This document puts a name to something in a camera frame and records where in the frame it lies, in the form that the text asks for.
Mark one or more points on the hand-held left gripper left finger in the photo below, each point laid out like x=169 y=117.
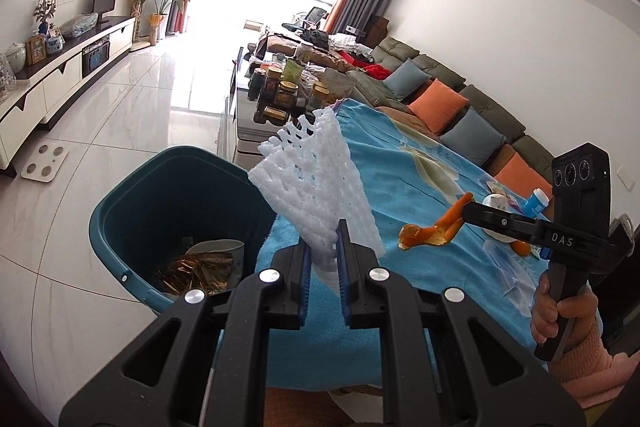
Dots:
x=305 y=279

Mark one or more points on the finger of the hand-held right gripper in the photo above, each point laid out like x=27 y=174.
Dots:
x=500 y=222

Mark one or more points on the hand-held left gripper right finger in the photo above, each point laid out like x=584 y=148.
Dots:
x=344 y=279

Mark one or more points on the white foam fruit net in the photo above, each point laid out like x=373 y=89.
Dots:
x=310 y=177

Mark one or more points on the torn gold foil wrapper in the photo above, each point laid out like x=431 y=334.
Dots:
x=200 y=272

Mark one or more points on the teal trash bin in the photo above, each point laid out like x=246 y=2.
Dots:
x=150 y=207

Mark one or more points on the person's right forearm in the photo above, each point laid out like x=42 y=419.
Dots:
x=595 y=372

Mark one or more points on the person's right hand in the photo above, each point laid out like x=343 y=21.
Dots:
x=580 y=312

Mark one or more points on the white round object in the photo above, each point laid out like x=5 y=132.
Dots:
x=495 y=204

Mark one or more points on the pink snack packet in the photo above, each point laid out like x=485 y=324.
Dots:
x=512 y=202

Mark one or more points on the clear cookie packet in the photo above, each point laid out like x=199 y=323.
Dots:
x=491 y=183

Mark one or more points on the blue cup white lid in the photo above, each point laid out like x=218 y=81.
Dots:
x=536 y=203

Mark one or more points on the orange cushion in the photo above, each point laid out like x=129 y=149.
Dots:
x=437 y=104
x=522 y=174

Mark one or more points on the grey-blue cushion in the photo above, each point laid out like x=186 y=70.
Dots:
x=472 y=137
x=407 y=79

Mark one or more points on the blue floral blanket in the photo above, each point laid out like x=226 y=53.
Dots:
x=400 y=207

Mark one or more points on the brown sofa seat pad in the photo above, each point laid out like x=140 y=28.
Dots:
x=400 y=119

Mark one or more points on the green sofa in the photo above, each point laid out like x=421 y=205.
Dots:
x=450 y=77

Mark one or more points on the dark coffee table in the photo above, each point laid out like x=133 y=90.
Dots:
x=240 y=127

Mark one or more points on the group of jars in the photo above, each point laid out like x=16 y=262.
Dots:
x=275 y=92

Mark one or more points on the red cloth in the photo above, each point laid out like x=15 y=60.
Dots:
x=377 y=71

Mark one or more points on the beige bag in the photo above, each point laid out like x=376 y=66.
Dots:
x=334 y=83

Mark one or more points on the dark brown cabinet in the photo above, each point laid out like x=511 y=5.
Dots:
x=377 y=27

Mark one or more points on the white clothes pile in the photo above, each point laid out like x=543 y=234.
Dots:
x=345 y=43

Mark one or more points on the black bag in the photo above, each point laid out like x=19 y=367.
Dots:
x=315 y=38

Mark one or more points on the small white device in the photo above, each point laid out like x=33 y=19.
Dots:
x=350 y=29

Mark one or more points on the black office chair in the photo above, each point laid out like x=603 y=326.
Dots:
x=307 y=19

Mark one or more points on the white bathroom scale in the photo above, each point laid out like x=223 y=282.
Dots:
x=45 y=162

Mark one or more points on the white black TV cabinet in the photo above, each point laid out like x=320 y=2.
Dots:
x=60 y=82

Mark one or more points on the clear plastic bag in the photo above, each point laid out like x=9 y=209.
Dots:
x=80 y=24

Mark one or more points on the blue white ceramic jar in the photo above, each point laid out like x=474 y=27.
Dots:
x=54 y=43

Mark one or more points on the glass ship ornament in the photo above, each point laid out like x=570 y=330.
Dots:
x=5 y=77

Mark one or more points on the vase with plant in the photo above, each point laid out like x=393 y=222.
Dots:
x=45 y=9

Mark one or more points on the white wall switch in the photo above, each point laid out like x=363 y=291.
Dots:
x=627 y=178

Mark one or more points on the picture frame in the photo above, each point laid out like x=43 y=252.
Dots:
x=36 y=49

